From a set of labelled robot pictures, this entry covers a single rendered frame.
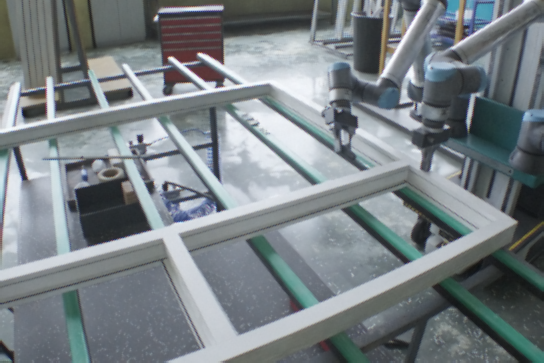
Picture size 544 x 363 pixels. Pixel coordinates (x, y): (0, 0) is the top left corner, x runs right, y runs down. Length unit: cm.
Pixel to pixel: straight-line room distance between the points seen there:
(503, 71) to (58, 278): 214
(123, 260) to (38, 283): 22
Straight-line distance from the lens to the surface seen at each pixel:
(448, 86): 135
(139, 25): 839
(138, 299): 148
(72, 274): 115
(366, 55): 597
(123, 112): 206
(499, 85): 241
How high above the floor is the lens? 161
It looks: 27 degrees down
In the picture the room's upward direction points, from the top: straight up
